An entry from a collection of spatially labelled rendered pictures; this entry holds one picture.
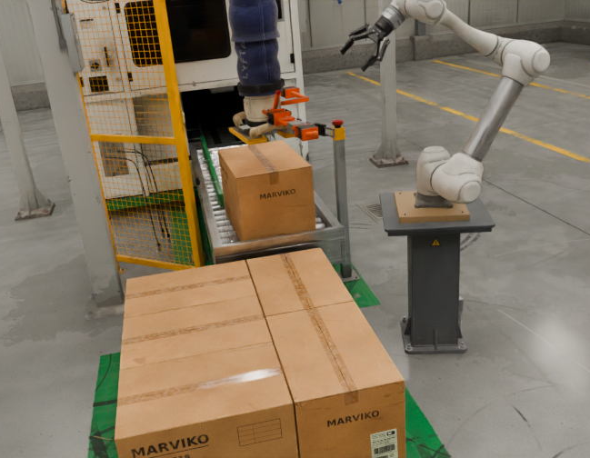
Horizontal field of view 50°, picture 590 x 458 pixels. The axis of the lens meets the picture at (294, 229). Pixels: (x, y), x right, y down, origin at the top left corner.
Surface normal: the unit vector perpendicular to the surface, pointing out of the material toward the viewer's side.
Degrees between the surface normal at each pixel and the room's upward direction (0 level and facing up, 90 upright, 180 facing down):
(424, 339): 90
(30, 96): 90
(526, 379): 0
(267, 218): 90
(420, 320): 90
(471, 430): 0
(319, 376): 0
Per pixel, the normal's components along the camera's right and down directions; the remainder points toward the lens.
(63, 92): 0.21, 0.37
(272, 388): -0.08, -0.92
